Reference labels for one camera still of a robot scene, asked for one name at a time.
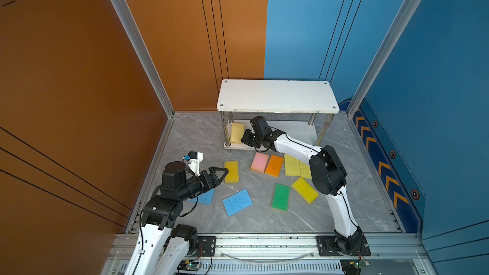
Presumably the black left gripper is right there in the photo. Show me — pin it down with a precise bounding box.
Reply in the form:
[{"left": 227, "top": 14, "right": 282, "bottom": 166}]
[{"left": 178, "top": 167, "right": 228, "bottom": 202}]

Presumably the pale yellow sponge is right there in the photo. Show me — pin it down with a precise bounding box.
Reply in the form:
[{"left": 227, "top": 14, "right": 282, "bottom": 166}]
[{"left": 230, "top": 122, "right": 245, "bottom": 144}]

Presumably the blue sponge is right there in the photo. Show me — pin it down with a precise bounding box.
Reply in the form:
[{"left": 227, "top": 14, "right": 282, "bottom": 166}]
[
  {"left": 189, "top": 189, "right": 215, "bottom": 205},
  {"left": 222, "top": 190, "right": 253, "bottom": 216}
]

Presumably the green sponge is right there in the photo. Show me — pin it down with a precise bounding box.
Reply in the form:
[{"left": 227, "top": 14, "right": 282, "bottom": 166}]
[{"left": 271, "top": 183, "right": 290, "bottom": 211}]

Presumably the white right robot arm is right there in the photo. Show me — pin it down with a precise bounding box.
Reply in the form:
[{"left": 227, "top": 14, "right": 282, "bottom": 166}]
[{"left": 241, "top": 116, "right": 367, "bottom": 255}]

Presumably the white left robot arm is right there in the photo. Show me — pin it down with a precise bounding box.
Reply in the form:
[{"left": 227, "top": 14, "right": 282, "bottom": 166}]
[{"left": 125, "top": 161, "right": 229, "bottom": 274}]

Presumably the white two-tier shelf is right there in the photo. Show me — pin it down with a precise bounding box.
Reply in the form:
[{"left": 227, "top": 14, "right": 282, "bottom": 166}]
[{"left": 216, "top": 80, "right": 339, "bottom": 150}]

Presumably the yellow sponge near left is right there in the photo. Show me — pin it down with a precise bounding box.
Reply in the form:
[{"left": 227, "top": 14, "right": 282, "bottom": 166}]
[{"left": 224, "top": 160, "right": 239, "bottom": 184}]

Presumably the pink sponge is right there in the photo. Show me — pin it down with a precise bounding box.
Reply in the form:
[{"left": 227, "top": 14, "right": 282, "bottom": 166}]
[{"left": 250, "top": 152, "right": 269, "bottom": 174}]

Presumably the orange sponge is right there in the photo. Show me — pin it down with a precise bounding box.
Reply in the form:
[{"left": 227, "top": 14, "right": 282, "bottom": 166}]
[{"left": 265, "top": 155, "right": 285, "bottom": 178}]

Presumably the lime porous sponge left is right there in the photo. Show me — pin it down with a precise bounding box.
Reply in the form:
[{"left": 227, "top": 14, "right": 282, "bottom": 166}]
[{"left": 284, "top": 154, "right": 301, "bottom": 177}]

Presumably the lime porous sponge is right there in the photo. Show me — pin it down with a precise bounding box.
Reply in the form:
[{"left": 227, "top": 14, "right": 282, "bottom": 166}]
[
  {"left": 299, "top": 162, "right": 312, "bottom": 180},
  {"left": 284, "top": 154, "right": 301, "bottom": 177}
]

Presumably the lime porous sponge right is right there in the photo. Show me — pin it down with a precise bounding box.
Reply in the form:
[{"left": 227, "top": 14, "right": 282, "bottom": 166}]
[{"left": 299, "top": 162, "right": 312, "bottom": 180}]

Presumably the bright yellow sponge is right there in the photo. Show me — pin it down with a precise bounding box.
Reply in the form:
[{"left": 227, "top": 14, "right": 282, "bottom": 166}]
[{"left": 292, "top": 177, "right": 320, "bottom": 204}]

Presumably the green circuit board left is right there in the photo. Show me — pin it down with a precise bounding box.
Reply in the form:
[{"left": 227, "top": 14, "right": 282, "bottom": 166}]
[{"left": 177, "top": 261, "right": 202, "bottom": 273}]

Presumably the green circuit board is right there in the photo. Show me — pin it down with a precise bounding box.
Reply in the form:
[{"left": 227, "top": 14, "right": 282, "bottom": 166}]
[
  {"left": 177, "top": 261, "right": 202, "bottom": 273},
  {"left": 340, "top": 260, "right": 370, "bottom": 275}
]

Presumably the green circuit board right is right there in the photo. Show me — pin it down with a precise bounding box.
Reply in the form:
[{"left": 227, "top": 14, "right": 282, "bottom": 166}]
[{"left": 340, "top": 260, "right": 370, "bottom": 275}]

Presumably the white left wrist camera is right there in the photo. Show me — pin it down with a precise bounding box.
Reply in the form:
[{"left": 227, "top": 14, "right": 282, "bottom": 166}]
[{"left": 182, "top": 152, "right": 203, "bottom": 176}]

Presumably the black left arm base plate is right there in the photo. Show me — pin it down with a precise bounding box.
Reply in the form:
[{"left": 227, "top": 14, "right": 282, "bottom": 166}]
[{"left": 189, "top": 235, "right": 216, "bottom": 257}]

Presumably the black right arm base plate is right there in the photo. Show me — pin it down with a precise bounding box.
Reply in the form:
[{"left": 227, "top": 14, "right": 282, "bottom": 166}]
[{"left": 316, "top": 235, "right": 372, "bottom": 257}]

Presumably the aluminium front rail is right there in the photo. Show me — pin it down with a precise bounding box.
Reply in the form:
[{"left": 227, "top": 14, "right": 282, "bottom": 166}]
[{"left": 102, "top": 233, "right": 437, "bottom": 274}]

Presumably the aluminium corner post left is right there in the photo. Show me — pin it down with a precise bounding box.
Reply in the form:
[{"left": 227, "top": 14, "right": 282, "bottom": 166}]
[{"left": 110, "top": 0, "right": 175, "bottom": 119}]

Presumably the aluminium corner post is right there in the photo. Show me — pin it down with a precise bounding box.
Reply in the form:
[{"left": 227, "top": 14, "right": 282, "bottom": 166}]
[
  {"left": 110, "top": 0, "right": 175, "bottom": 119},
  {"left": 346, "top": 0, "right": 422, "bottom": 118}
]

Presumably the aluminium corner post right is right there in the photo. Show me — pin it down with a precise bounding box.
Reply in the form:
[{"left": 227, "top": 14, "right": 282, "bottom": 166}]
[{"left": 346, "top": 0, "right": 422, "bottom": 118}]

